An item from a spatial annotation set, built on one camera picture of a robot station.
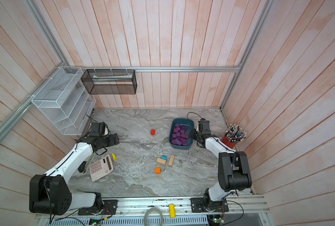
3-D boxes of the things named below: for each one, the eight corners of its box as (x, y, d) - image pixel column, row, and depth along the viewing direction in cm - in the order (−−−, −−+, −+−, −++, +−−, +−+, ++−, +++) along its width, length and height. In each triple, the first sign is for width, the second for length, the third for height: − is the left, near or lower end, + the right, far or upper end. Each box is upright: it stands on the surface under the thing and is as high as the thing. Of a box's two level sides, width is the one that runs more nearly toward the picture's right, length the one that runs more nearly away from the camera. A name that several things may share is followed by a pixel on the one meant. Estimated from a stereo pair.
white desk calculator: (93, 181, 84) (91, 179, 81) (90, 166, 90) (87, 163, 87) (114, 170, 88) (113, 168, 85) (110, 156, 94) (108, 154, 91)
